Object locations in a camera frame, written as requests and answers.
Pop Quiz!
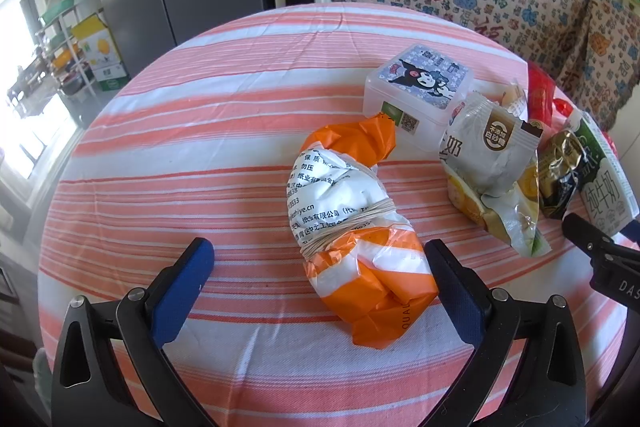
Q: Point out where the Kuromi plastic box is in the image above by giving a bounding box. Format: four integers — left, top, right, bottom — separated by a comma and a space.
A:
362, 43, 474, 153

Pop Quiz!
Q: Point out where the red plastic bag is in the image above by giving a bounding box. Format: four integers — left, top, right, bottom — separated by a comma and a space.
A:
553, 98, 618, 156

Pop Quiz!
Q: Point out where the green storage rack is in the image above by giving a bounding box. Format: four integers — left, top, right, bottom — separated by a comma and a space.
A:
18, 0, 96, 98

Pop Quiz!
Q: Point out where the white milk powder sachet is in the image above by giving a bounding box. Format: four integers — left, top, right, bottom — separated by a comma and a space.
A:
439, 92, 551, 258

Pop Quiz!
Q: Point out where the orange white plastic bag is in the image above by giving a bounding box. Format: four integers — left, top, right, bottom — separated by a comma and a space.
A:
285, 114, 438, 349

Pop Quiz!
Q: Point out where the red snack sachet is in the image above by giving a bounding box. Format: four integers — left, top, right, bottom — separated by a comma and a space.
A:
527, 63, 555, 126

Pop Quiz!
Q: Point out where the yellow cardboard box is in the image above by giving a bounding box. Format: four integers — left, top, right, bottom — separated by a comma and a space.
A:
72, 14, 130, 92

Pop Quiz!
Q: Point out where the pink striped tablecloth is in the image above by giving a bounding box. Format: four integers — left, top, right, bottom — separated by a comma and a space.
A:
39, 3, 639, 426

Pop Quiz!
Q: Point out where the small cream candy wrapper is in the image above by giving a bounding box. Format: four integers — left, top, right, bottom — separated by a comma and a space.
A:
500, 82, 528, 121

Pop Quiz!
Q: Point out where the gold black foil wrapper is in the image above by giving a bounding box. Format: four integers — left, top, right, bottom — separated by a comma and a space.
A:
538, 130, 585, 220

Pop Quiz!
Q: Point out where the white green milk carton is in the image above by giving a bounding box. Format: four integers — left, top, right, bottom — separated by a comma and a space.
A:
566, 109, 639, 236

